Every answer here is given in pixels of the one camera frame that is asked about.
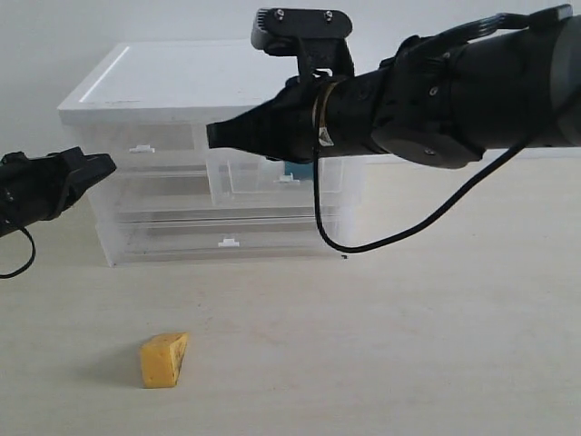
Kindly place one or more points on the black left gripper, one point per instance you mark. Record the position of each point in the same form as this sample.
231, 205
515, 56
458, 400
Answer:
41, 188

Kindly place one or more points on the white plastic drawer cabinet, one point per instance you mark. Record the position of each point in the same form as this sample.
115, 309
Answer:
196, 83

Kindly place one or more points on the bottom wide clear drawer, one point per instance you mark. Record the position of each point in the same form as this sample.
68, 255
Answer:
214, 240

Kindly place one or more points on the white bottle blue label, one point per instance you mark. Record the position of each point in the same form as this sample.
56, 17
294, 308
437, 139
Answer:
298, 171

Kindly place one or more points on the yellow cheese wedge sponge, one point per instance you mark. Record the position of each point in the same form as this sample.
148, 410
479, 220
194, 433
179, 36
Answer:
161, 359

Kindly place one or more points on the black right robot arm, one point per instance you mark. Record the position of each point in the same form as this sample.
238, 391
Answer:
441, 100

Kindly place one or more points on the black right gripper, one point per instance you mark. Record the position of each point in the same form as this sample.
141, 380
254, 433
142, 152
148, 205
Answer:
282, 131

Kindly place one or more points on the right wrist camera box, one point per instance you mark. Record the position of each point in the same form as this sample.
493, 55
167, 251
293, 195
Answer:
316, 38

